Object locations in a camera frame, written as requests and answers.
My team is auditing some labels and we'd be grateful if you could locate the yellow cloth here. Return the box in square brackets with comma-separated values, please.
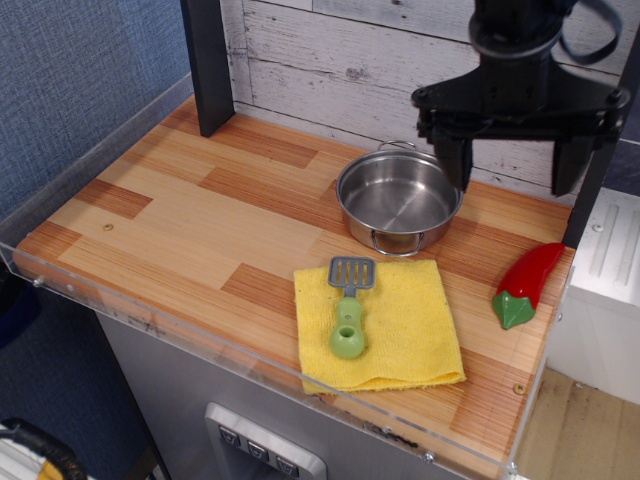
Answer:
[294, 260, 466, 395]

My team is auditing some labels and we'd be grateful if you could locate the black yellow object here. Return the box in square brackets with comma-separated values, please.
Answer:
[1, 418, 90, 479]

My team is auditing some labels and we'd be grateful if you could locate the grey toy cabinet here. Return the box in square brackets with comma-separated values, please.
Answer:
[99, 315, 506, 479]

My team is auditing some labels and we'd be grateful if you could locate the white metal box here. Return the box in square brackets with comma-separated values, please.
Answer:
[547, 188, 639, 404]

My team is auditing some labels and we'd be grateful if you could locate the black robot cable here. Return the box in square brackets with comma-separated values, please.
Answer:
[557, 0, 624, 66]

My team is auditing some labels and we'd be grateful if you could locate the dark frame post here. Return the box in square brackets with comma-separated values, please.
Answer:
[560, 1, 639, 248]
[180, 0, 235, 137]

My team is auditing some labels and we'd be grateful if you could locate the clear acrylic guard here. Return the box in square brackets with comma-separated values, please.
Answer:
[1, 79, 573, 477]

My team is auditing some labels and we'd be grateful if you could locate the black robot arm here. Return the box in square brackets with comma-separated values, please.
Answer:
[411, 1, 631, 196]

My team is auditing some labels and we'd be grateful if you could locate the green grey toy spatula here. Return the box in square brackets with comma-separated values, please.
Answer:
[328, 256, 376, 360]

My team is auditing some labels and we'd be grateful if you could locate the red toy chili pepper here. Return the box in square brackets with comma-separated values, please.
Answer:
[492, 243, 565, 330]

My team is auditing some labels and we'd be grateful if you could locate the stainless steel pot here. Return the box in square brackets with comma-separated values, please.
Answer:
[335, 141, 463, 257]

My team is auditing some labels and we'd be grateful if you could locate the silver button panel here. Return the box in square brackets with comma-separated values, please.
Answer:
[205, 402, 327, 480]

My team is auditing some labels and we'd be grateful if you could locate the dark right frame post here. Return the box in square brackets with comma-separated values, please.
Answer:
[560, 1, 639, 248]

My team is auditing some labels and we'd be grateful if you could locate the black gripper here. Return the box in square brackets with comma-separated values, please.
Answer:
[411, 53, 631, 196]

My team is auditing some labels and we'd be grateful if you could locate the dark left frame post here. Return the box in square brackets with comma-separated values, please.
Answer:
[180, 0, 235, 137]

